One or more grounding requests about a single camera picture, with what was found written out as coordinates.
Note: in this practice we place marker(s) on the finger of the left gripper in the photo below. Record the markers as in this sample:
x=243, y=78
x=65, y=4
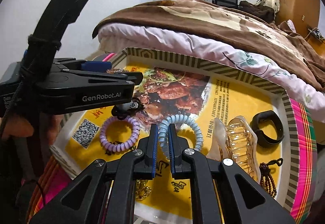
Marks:
x=96, y=66
x=135, y=77

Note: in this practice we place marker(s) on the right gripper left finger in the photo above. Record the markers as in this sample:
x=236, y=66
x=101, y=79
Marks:
x=104, y=192

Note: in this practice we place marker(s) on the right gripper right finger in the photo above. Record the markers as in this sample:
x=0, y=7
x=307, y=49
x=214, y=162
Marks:
x=221, y=191

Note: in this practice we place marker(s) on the black hair clip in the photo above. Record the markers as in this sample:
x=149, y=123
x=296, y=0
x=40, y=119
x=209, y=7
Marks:
x=122, y=111

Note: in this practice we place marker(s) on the black smart wristband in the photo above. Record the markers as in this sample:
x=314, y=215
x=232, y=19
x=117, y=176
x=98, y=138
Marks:
x=268, y=128

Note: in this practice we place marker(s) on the left hand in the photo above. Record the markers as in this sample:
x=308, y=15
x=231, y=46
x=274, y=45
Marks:
x=20, y=127

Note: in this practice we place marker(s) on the white floral bed sheet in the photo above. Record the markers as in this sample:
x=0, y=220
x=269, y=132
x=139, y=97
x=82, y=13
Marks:
x=115, y=37

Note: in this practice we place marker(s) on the clear amber hair claw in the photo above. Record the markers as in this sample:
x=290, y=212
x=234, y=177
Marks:
x=238, y=142

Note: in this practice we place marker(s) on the colourful plaid tablecloth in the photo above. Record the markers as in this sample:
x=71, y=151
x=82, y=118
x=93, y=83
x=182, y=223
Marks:
x=55, y=178

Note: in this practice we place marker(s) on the patterned cardboard tray box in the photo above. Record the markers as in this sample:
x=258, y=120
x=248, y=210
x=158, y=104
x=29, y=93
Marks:
x=203, y=90

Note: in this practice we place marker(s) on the brown fleece blanket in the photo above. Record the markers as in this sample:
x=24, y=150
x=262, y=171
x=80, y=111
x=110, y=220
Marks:
x=236, y=28

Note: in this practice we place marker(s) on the wooden headboard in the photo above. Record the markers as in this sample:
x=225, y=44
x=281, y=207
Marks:
x=317, y=45

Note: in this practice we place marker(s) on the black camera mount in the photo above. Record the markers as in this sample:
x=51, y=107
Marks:
x=46, y=39

